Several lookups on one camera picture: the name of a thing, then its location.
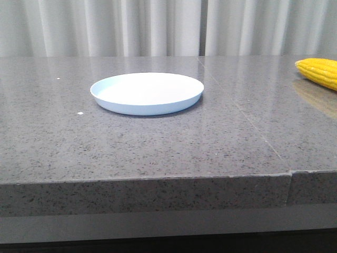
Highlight white pleated curtain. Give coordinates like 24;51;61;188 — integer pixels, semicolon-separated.
1;1;336;57

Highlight yellow corn cob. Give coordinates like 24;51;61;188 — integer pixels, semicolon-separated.
295;58;336;91

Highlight light blue round plate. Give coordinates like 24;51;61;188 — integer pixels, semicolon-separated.
90;72;204;116

